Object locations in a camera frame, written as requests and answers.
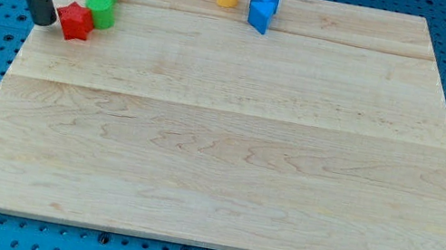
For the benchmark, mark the wooden board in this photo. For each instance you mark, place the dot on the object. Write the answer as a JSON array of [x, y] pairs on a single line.
[[183, 123]]

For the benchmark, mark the blue triangle block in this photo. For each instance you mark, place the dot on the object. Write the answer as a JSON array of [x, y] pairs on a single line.
[[260, 15]]

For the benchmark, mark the green cylinder block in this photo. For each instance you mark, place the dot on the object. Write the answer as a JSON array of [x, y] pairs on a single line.
[[102, 13]]

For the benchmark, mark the red star block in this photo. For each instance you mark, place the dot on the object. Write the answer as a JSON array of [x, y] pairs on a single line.
[[76, 21]]

